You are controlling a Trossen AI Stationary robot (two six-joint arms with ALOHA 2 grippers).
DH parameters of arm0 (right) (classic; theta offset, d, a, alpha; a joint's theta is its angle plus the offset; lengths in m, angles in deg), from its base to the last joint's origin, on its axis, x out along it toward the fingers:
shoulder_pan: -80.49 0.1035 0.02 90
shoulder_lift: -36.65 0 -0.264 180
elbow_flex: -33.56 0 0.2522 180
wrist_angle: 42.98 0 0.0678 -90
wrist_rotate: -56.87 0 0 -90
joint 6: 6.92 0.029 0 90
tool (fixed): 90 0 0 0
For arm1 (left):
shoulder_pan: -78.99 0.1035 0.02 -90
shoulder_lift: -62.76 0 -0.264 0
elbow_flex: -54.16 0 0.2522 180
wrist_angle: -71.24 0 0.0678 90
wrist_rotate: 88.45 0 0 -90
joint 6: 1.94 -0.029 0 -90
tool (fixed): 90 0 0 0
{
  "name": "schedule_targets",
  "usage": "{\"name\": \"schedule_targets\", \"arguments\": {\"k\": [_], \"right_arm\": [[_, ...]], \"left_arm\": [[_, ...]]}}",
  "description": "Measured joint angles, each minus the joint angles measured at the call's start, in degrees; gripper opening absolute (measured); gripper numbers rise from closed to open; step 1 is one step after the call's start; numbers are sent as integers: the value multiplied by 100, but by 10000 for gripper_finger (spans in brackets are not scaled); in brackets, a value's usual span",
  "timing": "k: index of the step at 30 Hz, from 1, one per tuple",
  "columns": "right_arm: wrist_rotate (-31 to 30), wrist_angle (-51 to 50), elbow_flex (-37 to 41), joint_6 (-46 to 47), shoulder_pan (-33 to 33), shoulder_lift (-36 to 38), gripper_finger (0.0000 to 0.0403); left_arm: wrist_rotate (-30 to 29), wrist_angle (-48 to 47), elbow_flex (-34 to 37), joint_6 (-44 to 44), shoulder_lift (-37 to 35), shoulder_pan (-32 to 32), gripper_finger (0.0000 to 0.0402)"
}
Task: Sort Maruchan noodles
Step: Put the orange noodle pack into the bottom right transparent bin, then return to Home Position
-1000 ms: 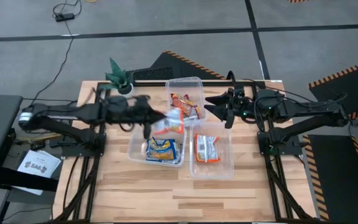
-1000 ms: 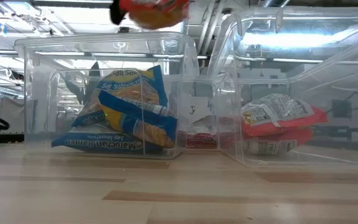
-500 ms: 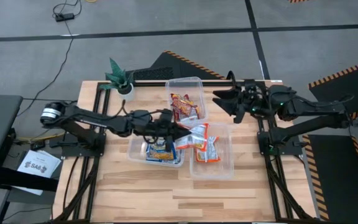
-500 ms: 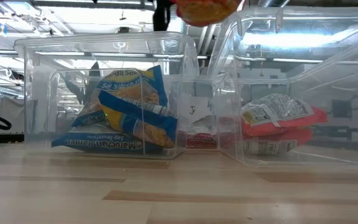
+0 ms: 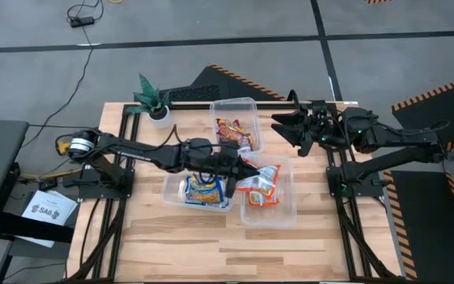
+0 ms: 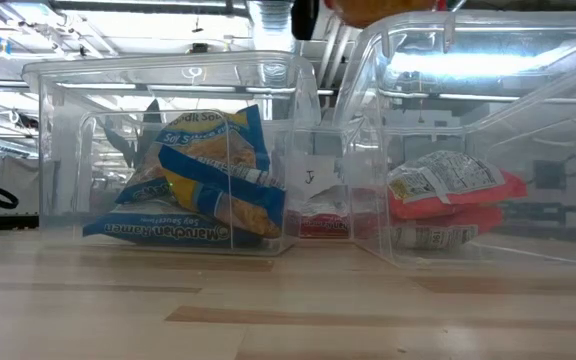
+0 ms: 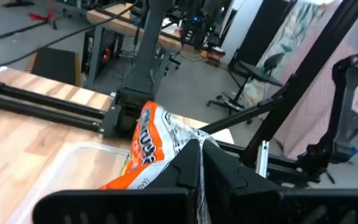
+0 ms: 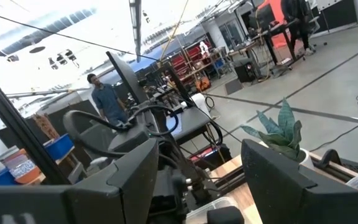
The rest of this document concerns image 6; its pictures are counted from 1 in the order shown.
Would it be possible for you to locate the dark teal machine silhouette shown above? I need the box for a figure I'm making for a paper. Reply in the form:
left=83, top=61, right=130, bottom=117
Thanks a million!
left=101, top=98, right=165, bottom=169

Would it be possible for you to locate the black base bar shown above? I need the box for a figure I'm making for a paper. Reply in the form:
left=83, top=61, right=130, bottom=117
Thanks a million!
left=0, top=213, right=40, bottom=232

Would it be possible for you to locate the black cable loop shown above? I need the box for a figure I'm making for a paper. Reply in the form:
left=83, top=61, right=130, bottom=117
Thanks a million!
left=0, top=184, right=20, bottom=211

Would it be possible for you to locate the orange Maruchan ramen packet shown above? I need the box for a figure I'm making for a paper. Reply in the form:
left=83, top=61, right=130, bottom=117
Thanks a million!
left=323, top=0, right=442, bottom=30

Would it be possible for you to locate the blue Maruchan soy ramen packet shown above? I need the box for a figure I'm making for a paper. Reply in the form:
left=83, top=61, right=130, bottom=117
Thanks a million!
left=81, top=198, right=265, bottom=250
left=159, top=143, right=288, bottom=240
left=114, top=103, right=272, bottom=205

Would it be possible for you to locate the clear plastic bin white label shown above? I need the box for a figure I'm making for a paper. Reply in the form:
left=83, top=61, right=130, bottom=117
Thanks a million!
left=267, top=119, right=469, bottom=241

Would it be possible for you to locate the grey ceiling pipe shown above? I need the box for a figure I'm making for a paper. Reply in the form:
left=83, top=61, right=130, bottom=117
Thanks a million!
left=317, top=14, right=364, bottom=89

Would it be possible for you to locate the red Maruchan ramen packet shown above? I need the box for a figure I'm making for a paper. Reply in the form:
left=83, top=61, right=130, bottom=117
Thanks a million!
left=390, top=203, right=505, bottom=251
left=386, top=149, right=529, bottom=221
left=284, top=184, right=353, bottom=240

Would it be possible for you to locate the silver ceiling duct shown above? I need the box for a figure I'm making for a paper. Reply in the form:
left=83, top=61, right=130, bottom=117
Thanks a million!
left=247, top=0, right=297, bottom=54

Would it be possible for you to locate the dark machine frame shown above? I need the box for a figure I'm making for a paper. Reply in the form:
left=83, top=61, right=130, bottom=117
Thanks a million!
left=487, top=157, right=576, bottom=225

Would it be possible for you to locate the white cloth cover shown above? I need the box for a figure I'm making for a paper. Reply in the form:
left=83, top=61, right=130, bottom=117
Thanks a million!
left=0, top=155, right=42, bottom=217

